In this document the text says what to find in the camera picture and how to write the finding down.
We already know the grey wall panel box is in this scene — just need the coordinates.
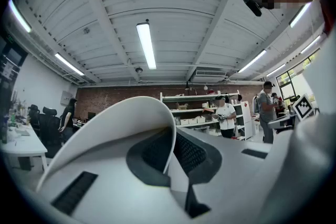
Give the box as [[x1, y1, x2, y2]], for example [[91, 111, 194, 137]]
[[60, 90, 73, 106]]

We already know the white refrigerator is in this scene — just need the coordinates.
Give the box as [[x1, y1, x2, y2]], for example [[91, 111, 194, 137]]
[[240, 101, 254, 141]]

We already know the white cloth with triangle pattern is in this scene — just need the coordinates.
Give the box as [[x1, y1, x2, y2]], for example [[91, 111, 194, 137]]
[[36, 95, 191, 215]]

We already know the ceiling air conditioner unit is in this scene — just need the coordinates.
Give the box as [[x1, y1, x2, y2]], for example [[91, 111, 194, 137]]
[[189, 67, 228, 84]]

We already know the large black-framed window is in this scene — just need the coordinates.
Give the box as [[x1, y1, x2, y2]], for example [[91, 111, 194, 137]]
[[275, 48, 321, 103]]

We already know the grey white backpack pod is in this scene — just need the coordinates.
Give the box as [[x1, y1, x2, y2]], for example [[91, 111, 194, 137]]
[[252, 95, 260, 115]]

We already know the wide white shelving unit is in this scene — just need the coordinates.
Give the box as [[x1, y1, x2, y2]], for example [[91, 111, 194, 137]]
[[159, 90, 241, 140]]

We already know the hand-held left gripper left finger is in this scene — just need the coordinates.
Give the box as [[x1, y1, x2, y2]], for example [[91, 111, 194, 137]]
[[38, 126, 190, 224]]

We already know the black head-mounted camera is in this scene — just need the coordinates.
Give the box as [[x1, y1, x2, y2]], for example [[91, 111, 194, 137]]
[[240, 0, 263, 17]]

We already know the ceiling strip light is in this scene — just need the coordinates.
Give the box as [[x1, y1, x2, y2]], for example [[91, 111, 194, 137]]
[[288, 2, 312, 28], [54, 52, 85, 76], [237, 49, 267, 73], [8, 0, 33, 34], [266, 63, 286, 78], [135, 22, 158, 70], [300, 35, 322, 55]]

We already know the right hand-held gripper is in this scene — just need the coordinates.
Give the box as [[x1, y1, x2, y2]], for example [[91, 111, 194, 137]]
[[267, 93, 315, 131]]

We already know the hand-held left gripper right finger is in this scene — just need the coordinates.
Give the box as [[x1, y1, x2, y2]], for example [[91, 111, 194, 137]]
[[173, 126, 273, 220]]

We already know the white desk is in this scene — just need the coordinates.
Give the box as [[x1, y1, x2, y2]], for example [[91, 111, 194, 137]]
[[0, 123, 48, 172]]

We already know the group of shelf storage bins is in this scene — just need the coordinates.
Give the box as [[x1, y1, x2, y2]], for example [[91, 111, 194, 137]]
[[174, 115, 207, 126]]

